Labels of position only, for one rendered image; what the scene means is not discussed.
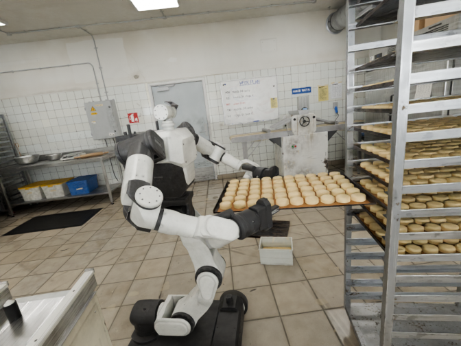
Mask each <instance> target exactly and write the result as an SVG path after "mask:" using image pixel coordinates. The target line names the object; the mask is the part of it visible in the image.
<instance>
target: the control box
mask: <svg viewBox="0 0 461 346"><path fill-rule="evenodd" d="M69 291H70V290H66V291H61V292H53V293H48V294H43V295H34V296H30V297H21V298H17V299H16V301H17V303H23V302H28V301H37V300H41V299H50V298H54V297H63V296H66V295H67V294H68V293H69Z"/></svg>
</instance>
